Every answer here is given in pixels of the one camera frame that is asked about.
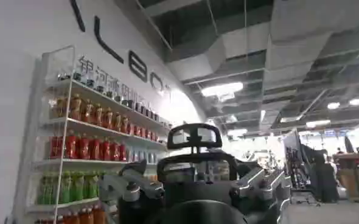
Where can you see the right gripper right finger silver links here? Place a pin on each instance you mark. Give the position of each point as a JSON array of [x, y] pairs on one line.
[[252, 184]]

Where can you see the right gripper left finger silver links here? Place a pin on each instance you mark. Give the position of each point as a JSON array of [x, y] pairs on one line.
[[143, 187]]

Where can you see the dark equipment rack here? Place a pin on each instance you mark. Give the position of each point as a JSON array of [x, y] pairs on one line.
[[293, 164]]

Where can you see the white shelf with drink bottles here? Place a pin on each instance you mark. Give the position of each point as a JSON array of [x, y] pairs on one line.
[[85, 146]]

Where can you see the person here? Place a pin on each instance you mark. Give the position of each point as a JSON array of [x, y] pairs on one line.
[[324, 179], [339, 150]]

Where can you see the black mesh office chair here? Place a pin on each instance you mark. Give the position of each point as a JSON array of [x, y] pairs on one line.
[[194, 135]]

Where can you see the long ceiling lamp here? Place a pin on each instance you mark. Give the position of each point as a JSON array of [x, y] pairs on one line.
[[318, 123]]

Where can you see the large rectangular ceiling lamp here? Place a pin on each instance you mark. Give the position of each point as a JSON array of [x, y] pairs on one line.
[[222, 89]]

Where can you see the wooden counter desk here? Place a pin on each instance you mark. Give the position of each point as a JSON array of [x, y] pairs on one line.
[[354, 176]]

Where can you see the round ceiling lamp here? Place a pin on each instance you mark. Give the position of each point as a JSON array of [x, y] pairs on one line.
[[356, 101], [333, 105]]

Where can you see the wide white ventilation duct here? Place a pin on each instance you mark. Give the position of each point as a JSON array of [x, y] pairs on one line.
[[301, 33]]

